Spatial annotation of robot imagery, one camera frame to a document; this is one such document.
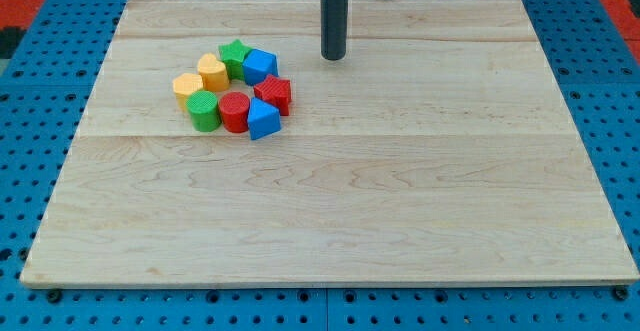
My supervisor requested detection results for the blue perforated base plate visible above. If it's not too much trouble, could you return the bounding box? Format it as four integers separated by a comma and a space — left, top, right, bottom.
1, 0, 639, 330

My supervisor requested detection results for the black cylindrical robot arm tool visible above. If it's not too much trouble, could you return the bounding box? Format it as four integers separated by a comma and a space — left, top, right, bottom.
320, 0, 349, 61

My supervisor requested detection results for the light wooden board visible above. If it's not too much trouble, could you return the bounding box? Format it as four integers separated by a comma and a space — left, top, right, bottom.
20, 0, 639, 289

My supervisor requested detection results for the yellow heart block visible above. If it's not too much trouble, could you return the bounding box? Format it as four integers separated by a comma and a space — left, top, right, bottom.
197, 53, 230, 92

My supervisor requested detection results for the green cylinder block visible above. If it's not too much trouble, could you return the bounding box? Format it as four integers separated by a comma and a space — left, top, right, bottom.
186, 90, 221, 132

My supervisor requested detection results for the green star block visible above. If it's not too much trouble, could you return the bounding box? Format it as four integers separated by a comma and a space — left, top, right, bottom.
218, 39, 252, 81

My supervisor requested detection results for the blue cube block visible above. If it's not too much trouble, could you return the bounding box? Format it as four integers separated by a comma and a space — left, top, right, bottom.
242, 49, 279, 86

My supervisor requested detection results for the yellow hexagon block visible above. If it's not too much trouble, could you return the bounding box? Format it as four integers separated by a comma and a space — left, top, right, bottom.
172, 73, 204, 111

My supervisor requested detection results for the red cylinder block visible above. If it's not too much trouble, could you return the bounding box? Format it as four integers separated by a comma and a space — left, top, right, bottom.
219, 92, 250, 133

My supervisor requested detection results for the blue triangle block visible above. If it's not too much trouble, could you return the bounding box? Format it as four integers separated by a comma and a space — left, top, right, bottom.
247, 97, 281, 140

